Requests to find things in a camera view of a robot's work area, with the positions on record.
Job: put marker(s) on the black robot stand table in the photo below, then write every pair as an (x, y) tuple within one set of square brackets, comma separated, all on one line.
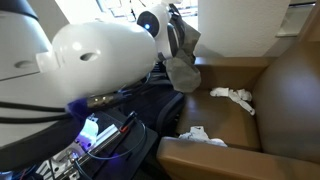
[(133, 153)]

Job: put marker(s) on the bright window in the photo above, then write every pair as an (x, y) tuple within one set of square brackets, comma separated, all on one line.
[(116, 8)]

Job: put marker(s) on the white crumpled printed cloth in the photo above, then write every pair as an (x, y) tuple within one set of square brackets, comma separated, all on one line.
[(200, 136)]

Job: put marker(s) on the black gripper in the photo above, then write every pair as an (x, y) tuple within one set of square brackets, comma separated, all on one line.
[(176, 26)]

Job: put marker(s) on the tan leather couch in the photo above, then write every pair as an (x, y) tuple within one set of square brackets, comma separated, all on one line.
[(286, 100)]

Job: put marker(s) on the khaki t-shirt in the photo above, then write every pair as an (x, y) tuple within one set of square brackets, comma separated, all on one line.
[(185, 70)]

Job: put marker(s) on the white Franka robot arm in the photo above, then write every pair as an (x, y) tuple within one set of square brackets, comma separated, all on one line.
[(83, 60)]

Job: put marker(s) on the black mesh office chair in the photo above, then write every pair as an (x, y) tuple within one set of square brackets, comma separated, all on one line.
[(160, 103)]

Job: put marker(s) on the aluminium rail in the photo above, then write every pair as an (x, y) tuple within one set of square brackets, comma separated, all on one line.
[(106, 135)]

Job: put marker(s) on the white twisted socks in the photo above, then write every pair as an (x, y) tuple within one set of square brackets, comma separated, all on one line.
[(240, 97)]

